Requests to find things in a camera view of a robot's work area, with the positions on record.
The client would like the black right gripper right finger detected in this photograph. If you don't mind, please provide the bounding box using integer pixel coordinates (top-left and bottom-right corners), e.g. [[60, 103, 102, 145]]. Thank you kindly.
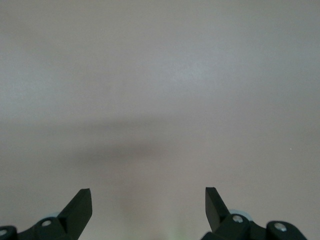
[[204, 186, 308, 240]]

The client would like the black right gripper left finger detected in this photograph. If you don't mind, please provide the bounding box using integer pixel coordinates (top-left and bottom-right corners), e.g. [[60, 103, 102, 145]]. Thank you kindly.
[[0, 188, 94, 240]]

